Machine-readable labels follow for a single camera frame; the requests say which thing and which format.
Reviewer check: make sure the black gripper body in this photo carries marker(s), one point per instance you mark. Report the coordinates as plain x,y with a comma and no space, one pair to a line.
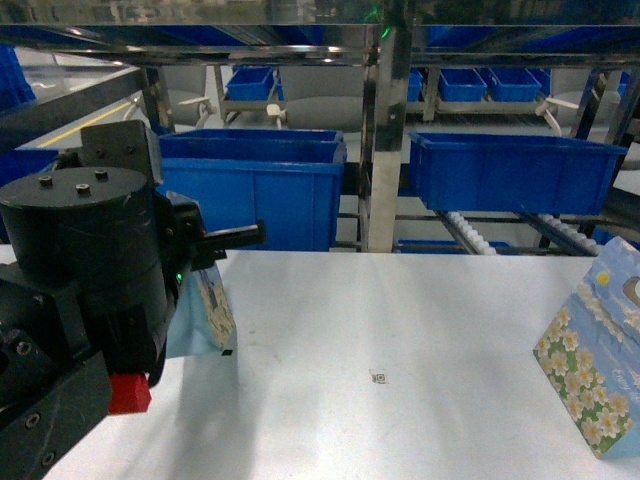
183,245

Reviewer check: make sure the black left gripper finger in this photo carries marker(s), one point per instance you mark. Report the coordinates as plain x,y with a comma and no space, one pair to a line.
233,238

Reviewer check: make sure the light blue flower gift bag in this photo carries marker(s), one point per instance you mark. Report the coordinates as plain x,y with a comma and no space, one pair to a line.
203,322

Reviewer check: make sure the flower gift bag with handle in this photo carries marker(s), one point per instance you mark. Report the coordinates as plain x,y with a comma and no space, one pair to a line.
590,353

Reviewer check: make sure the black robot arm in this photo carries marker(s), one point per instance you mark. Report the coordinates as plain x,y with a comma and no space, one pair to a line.
101,260

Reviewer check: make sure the white roller conveyor track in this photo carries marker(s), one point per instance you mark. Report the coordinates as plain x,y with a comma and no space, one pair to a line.
567,239

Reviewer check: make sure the blue crate left on rack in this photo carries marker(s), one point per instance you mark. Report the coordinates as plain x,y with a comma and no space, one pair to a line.
290,179

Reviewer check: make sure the blue crate on rack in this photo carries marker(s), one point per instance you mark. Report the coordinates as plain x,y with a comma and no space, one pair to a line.
511,173
290,179

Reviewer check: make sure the small blue bin on shelf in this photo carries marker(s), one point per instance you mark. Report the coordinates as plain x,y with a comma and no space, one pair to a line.
251,84

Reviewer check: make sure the blue crate centre on rack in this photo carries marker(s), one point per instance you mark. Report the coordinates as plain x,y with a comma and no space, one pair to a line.
511,173

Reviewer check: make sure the small blue bin right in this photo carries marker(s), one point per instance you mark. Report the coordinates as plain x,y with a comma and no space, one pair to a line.
461,85

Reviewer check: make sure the red camera mount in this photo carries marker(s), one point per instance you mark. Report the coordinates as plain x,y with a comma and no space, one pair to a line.
130,394

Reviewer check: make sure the stainless steel rack post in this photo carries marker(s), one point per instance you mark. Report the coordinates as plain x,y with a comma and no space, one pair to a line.
385,90

